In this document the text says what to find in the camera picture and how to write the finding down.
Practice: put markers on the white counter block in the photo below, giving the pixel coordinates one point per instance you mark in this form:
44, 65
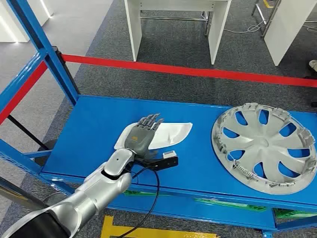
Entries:
14, 19

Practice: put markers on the grey wheel hub cap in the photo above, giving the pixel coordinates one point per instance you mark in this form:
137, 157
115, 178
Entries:
263, 143

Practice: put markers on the short red barrier belt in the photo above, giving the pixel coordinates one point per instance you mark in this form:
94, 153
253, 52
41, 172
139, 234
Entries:
22, 92

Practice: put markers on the white plastic car part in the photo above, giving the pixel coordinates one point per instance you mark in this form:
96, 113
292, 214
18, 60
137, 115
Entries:
170, 133

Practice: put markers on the white desk with metal rails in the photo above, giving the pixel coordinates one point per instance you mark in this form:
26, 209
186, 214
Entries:
217, 29

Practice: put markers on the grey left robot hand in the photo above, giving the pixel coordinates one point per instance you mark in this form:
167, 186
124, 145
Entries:
140, 138

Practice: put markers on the blue metal shelf rack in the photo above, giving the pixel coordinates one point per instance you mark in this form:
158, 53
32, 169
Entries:
99, 131

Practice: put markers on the long red barrier belt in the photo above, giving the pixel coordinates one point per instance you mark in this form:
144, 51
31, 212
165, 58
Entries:
188, 70

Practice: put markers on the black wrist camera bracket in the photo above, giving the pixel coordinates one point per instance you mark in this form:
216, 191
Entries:
163, 163

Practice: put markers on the green plastic folding crate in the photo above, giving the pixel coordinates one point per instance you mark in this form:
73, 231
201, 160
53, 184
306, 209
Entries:
296, 213
235, 205
138, 193

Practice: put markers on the white slanted desk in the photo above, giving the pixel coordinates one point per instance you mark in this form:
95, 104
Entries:
284, 29

